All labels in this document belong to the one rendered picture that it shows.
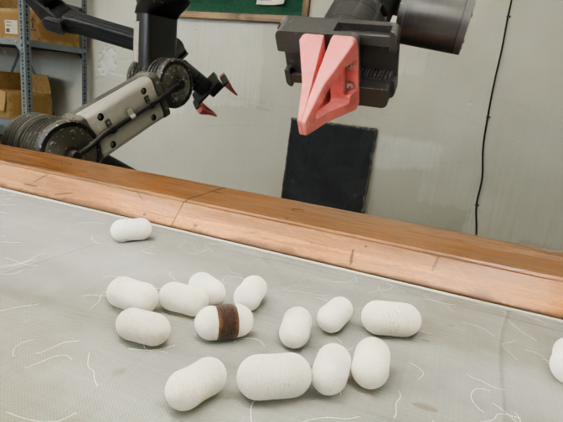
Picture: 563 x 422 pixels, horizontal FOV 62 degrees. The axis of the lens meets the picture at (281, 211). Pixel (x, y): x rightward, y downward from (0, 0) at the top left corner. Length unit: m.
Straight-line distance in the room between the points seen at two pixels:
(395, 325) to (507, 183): 2.00
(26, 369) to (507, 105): 2.14
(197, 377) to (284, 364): 0.04
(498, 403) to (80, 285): 0.27
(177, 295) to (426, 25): 0.32
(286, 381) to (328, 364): 0.02
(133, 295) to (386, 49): 0.27
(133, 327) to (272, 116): 2.25
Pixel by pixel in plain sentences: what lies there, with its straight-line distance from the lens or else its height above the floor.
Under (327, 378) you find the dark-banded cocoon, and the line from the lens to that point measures 0.24.
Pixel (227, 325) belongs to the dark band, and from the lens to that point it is 0.27.
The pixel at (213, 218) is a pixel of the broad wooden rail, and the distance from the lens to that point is 0.46.
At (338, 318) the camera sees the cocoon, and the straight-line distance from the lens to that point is 0.30.
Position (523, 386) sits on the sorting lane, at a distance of 0.31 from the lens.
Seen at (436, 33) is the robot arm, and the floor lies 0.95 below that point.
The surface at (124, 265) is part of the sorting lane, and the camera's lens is 0.39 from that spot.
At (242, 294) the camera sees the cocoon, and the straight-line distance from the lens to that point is 0.31.
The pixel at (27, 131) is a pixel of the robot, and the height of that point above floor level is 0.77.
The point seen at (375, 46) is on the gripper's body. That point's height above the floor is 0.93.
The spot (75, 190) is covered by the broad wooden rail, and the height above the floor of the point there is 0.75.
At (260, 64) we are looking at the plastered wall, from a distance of 2.52.
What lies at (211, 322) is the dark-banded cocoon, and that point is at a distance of 0.27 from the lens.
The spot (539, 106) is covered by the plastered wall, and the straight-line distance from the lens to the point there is 2.26.
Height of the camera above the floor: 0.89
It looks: 15 degrees down
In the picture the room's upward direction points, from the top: 6 degrees clockwise
